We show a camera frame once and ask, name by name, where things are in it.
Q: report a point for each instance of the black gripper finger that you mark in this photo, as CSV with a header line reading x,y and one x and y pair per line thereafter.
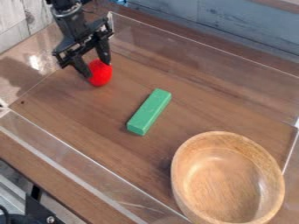
x,y
103,46
80,65

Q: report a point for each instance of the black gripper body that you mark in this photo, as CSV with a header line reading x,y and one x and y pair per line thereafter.
x,y
79,38

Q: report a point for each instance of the red plush toy green stem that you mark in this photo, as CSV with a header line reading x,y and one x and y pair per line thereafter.
x,y
100,73

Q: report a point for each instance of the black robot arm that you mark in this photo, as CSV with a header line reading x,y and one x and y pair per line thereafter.
x,y
67,9

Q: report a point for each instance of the green rectangular block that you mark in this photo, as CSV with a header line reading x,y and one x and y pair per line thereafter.
x,y
143,118

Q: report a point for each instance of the black clamp with bolt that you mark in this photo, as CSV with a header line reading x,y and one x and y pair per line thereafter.
x,y
39,212

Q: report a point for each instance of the oval wooden bowl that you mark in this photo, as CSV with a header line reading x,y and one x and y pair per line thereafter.
x,y
227,181

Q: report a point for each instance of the clear acrylic corner bracket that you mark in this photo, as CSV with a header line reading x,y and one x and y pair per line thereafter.
x,y
110,20

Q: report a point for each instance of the clear acrylic front wall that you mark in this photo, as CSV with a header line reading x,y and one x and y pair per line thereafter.
x,y
94,192

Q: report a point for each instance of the clear acrylic wall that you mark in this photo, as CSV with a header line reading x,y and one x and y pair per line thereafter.
x,y
260,87
94,192

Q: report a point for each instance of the clear acrylic back wall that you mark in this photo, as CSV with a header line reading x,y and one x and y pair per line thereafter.
x,y
260,87

